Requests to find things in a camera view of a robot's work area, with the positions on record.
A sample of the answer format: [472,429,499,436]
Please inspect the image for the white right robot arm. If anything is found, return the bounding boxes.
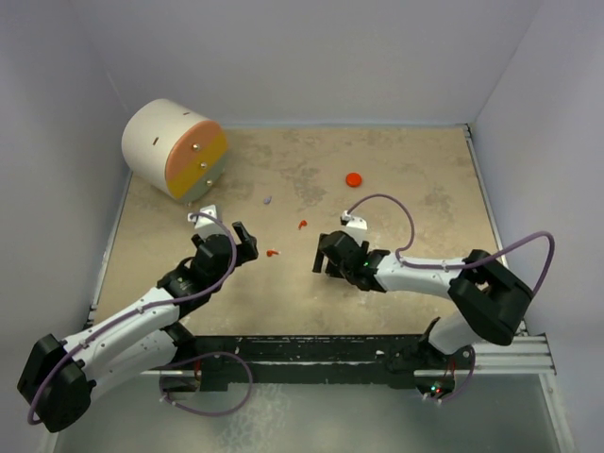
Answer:
[312,231,534,369]

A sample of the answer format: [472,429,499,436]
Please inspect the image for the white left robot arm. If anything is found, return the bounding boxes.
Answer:
[17,221,259,432]

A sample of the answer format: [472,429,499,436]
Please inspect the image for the orange round cap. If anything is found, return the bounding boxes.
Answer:
[345,172,363,188]

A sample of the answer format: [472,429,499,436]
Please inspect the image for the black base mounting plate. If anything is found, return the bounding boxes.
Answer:
[159,333,476,393]

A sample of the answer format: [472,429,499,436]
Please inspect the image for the round white drawer cabinet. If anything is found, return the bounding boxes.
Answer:
[121,99,228,204]

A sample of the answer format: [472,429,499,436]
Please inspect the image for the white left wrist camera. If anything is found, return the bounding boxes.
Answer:
[187,205,223,238]

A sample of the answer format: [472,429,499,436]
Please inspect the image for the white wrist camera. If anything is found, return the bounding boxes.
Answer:
[340,210,368,245]
[187,205,223,238]

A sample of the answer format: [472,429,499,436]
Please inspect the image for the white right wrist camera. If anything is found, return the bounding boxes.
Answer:
[340,210,368,245]

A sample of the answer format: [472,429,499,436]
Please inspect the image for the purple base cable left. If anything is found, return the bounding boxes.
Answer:
[159,351,255,417]

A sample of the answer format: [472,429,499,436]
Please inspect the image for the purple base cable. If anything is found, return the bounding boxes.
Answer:
[424,346,477,406]
[159,351,255,417]

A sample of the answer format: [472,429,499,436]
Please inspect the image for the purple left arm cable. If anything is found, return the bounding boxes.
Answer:
[26,211,238,425]

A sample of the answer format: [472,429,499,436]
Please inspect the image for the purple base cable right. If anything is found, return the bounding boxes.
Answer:
[424,346,477,406]

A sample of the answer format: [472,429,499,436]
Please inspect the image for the aluminium rail right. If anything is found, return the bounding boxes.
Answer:
[414,332,561,378]

